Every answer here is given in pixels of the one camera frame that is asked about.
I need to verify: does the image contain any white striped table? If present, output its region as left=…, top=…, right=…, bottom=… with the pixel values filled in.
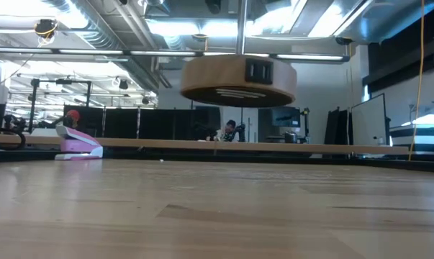
left=389, top=124, right=434, bottom=154

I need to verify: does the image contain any black partition wall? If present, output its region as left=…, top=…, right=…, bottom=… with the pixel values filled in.
left=63, top=104, right=221, bottom=141

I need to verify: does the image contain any light wooden desk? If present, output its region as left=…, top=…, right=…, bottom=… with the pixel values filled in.
left=0, top=133, right=410, bottom=155

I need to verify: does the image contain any pink white stapler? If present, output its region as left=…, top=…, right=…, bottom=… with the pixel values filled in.
left=54, top=124, right=104, bottom=161

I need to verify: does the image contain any white board on stand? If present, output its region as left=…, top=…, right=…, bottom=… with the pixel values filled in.
left=351, top=93, right=390, bottom=147

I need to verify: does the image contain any yellow cable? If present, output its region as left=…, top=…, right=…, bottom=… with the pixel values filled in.
left=407, top=0, right=427, bottom=162

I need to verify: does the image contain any black cable loop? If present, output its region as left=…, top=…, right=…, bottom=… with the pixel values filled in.
left=0, top=127, right=27, bottom=151

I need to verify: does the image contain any round wooden lamp base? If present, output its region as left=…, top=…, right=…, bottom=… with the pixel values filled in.
left=180, top=0, right=297, bottom=108

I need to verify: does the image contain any long ceiling light bar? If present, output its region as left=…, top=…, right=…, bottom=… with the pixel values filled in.
left=0, top=45, right=351, bottom=63

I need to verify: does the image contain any black aluminium table frame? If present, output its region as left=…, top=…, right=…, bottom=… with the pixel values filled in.
left=0, top=147, right=434, bottom=173

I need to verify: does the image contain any black background rig frame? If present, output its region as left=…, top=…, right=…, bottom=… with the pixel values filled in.
left=28, top=78, right=94, bottom=134

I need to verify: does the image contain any black leaning panel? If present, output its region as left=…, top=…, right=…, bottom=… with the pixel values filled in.
left=323, top=106, right=351, bottom=145

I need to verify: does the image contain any dark monitor screen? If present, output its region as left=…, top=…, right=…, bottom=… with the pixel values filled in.
left=271, top=106, right=302, bottom=128

